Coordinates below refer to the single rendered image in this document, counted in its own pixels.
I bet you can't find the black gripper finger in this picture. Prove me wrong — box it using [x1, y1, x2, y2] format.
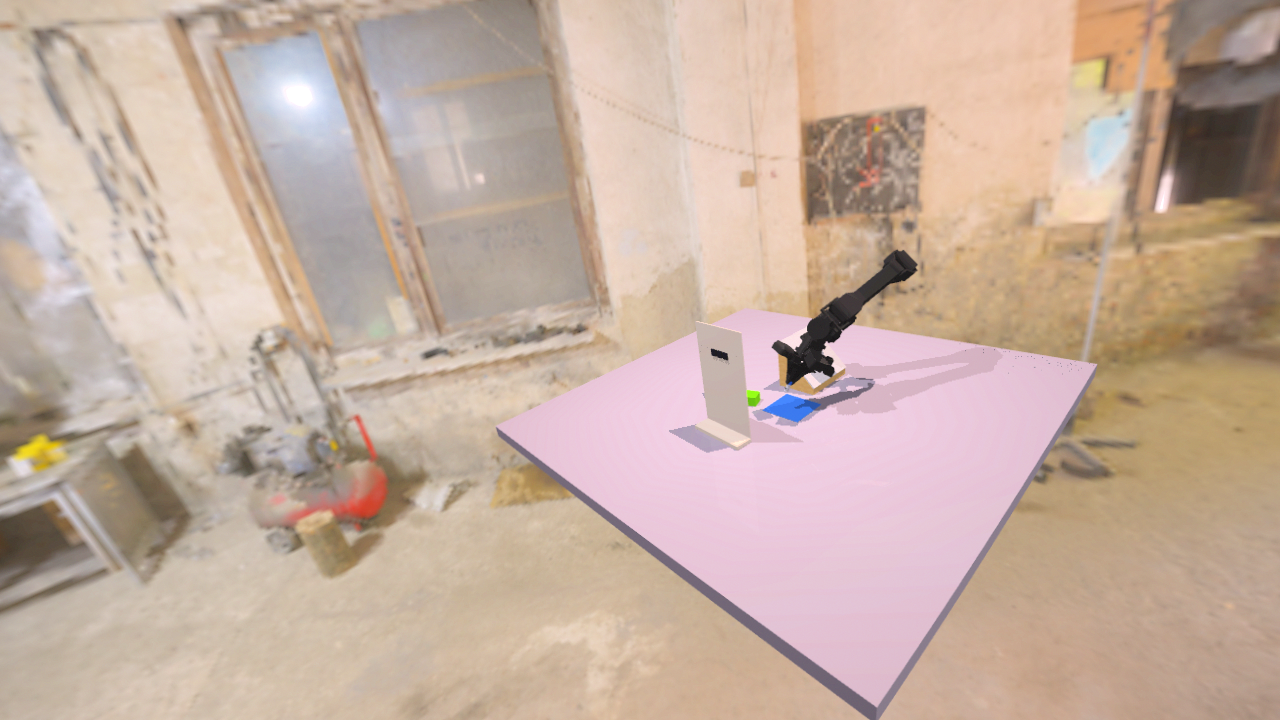
[785, 357, 801, 386]
[791, 363, 817, 386]

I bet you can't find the blue square marking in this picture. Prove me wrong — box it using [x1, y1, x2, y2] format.
[763, 395, 820, 421]

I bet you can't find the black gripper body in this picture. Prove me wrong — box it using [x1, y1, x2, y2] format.
[772, 332, 835, 378]

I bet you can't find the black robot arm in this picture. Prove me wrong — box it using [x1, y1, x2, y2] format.
[797, 250, 918, 373]

